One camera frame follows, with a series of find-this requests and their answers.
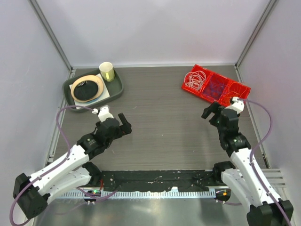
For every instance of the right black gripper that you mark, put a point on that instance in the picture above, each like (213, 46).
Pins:
(213, 108)

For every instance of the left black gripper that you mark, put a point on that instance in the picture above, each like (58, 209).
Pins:
(125, 125)

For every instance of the red plastic divided bin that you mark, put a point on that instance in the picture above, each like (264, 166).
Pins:
(211, 86)

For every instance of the dark green plastic tray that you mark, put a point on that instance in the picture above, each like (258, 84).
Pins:
(114, 87)

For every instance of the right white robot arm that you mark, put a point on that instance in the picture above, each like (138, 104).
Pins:
(242, 174)

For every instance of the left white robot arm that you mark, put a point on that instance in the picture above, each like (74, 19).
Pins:
(35, 192)

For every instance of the white paper sheet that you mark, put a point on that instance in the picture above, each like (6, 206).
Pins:
(88, 90)

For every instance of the cream yellow mug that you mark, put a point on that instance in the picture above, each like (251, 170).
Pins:
(107, 71)

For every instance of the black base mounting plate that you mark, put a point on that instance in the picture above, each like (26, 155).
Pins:
(159, 180)

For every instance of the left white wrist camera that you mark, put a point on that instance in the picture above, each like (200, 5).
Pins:
(103, 113)

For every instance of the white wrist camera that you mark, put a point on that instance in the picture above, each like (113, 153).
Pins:
(103, 113)
(236, 104)

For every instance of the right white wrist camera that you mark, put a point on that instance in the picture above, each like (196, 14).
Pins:
(236, 104)

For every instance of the slotted cable duct rail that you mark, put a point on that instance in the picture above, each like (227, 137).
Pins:
(174, 193)

